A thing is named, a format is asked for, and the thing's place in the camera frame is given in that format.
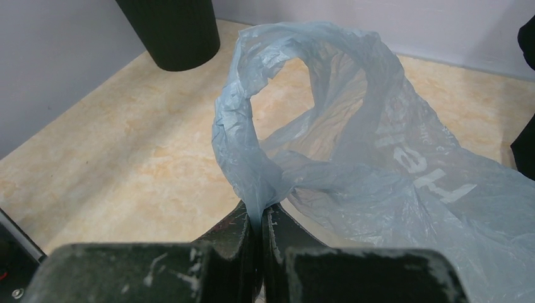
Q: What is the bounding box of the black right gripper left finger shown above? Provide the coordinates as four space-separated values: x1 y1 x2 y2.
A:
22 203 261 302

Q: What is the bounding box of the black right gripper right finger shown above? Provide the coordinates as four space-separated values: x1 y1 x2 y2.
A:
262 204 467 302

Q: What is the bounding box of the light blue plastic trash bag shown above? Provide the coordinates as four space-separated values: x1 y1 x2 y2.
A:
212 22 534 302

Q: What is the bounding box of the black plastic trash bin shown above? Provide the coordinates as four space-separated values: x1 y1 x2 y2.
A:
117 0 220 72

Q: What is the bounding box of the black printed t-shirt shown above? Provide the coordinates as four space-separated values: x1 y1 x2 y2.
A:
510 15 535 181

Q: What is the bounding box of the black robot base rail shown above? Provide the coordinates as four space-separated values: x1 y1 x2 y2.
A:
1 210 47 302

